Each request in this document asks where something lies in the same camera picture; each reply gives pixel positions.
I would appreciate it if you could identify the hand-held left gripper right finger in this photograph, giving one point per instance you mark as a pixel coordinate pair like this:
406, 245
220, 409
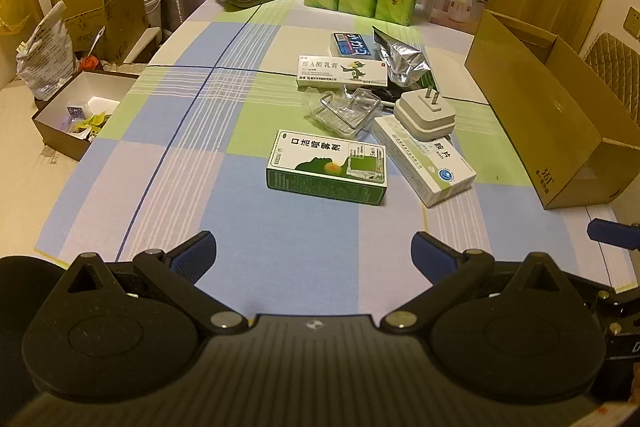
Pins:
434, 257

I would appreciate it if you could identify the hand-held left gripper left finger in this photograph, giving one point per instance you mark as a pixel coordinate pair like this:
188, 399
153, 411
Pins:
192, 253

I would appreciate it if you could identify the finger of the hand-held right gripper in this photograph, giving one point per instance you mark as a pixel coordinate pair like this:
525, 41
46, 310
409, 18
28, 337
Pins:
612, 233
615, 304

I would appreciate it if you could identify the white medicine box blue logo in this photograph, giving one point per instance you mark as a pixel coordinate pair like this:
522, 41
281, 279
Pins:
430, 169

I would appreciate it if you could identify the brown cardboard box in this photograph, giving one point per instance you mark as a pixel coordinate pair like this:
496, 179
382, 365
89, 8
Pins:
535, 117

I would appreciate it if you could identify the green white spray box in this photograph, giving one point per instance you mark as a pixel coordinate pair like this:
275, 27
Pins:
325, 169

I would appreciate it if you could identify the white power adapter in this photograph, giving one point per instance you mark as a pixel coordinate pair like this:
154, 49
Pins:
425, 114

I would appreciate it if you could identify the clear plastic tray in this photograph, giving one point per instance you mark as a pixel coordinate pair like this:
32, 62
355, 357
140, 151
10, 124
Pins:
342, 112

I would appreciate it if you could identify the silver foil bag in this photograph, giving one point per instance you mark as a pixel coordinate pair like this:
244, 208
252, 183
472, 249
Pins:
402, 59

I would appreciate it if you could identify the white ointment box bird print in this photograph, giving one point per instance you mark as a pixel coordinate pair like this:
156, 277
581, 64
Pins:
340, 72

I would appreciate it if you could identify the checked cloth covered desktop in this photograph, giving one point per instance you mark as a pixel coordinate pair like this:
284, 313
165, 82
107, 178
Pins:
200, 157

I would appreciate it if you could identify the quilted chair back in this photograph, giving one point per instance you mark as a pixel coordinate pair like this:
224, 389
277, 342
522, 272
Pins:
612, 67

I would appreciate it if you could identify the brown box white interior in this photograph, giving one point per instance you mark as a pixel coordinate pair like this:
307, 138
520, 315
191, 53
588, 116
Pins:
65, 134

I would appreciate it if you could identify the white flat board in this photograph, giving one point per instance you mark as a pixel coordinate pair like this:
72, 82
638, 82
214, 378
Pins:
142, 46

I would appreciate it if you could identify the small orange object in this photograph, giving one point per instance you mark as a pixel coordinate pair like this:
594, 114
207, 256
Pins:
87, 62

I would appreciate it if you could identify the blue label plastic pack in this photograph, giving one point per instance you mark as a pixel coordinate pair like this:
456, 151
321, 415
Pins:
352, 46

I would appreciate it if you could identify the white plastic bag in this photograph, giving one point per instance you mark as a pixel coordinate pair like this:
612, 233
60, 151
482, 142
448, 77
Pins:
47, 52

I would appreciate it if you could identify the large cardboard carton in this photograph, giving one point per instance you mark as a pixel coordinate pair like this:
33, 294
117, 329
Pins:
107, 7

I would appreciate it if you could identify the wall socket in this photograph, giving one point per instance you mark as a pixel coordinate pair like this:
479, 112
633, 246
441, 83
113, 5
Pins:
632, 23

